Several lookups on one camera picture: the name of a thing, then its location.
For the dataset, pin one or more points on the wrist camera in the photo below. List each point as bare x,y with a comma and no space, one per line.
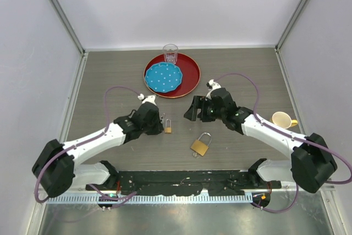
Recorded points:
147,99
212,85

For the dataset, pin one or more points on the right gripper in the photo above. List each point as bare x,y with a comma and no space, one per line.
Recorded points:
192,113

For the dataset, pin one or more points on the small brass padlock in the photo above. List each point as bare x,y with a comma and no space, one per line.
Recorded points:
168,126

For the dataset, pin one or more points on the large brass padlock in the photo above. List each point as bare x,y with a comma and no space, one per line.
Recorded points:
199,146

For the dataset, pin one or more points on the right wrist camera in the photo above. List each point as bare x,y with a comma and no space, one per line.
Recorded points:
212,85

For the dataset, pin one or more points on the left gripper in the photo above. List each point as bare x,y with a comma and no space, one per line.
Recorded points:
158,128

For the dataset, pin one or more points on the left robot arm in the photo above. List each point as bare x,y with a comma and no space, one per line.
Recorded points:
61,166

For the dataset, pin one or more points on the yellow cream mug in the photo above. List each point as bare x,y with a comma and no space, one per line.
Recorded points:
283,120

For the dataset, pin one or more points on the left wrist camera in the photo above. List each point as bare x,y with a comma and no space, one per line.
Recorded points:
147,99

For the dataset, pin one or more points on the red round tray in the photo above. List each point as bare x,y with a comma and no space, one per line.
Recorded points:
191,75

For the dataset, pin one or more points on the black white keychain charm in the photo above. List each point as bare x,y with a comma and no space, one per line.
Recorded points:
163,118

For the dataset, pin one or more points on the clear plastic cup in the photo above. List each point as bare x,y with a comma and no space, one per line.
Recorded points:
170,53

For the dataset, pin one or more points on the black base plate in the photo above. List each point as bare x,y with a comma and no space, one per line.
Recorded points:
187,183

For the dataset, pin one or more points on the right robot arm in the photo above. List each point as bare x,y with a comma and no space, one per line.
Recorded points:
308,162

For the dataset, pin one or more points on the large padlock key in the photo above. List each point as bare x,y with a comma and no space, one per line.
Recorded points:
194,154

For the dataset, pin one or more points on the slotted cable duct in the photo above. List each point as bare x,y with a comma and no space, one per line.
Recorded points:
90,198

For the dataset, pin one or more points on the blue dotted plate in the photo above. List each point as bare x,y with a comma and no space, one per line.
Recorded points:
163,77

